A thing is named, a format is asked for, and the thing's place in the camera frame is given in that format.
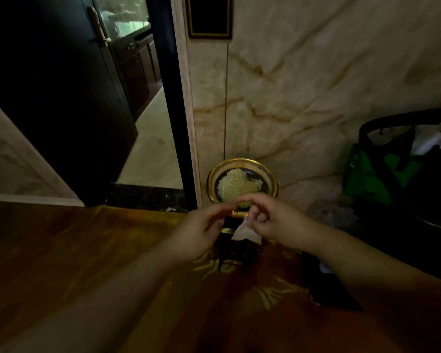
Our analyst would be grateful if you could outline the person's left hand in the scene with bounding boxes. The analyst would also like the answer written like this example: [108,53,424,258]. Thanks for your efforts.
[169,203,239,264]

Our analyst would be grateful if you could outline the person's right hand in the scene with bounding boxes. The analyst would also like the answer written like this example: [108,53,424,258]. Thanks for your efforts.
[237,193,319,252]

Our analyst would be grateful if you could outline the white tissue paper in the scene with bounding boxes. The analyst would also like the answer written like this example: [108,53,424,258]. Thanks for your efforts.
[231,217,262,245]

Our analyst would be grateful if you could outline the person's right forearm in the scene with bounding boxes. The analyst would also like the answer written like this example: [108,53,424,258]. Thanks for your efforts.
[309,224,441,353]

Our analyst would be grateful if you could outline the person's left forearm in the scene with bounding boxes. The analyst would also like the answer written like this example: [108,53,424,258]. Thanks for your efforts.
[0,231,192,353]

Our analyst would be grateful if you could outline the white pebbles in ashtray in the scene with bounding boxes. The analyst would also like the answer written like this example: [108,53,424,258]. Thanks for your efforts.
[217,168,264,209]

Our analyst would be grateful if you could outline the gold rimmed ashtray bin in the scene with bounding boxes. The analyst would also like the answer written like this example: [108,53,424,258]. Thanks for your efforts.
[206,158,279,267]

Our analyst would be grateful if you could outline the green and black bag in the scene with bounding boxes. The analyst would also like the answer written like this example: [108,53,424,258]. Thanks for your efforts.
[343,126,441,232]

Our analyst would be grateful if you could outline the dark wooden cabinet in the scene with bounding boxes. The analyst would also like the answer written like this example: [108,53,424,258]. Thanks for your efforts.
[112,28,163,122]

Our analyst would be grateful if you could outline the white face mask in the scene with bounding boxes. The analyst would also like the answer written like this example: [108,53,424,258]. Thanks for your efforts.
[410,106,441,156]

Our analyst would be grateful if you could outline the dark wooden door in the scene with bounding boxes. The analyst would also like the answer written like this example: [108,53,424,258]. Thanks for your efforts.
[0,0,139,207]

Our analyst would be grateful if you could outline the black curved handle bar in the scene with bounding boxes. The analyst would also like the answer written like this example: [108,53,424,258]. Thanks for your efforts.
[358,106,441,145]

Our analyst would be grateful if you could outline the black gold framed wall panel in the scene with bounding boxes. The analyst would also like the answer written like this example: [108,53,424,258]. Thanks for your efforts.
[185,0,233,39]

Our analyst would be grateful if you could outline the metal door handle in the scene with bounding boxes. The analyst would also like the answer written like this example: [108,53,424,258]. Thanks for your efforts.
[87,6,112,48]

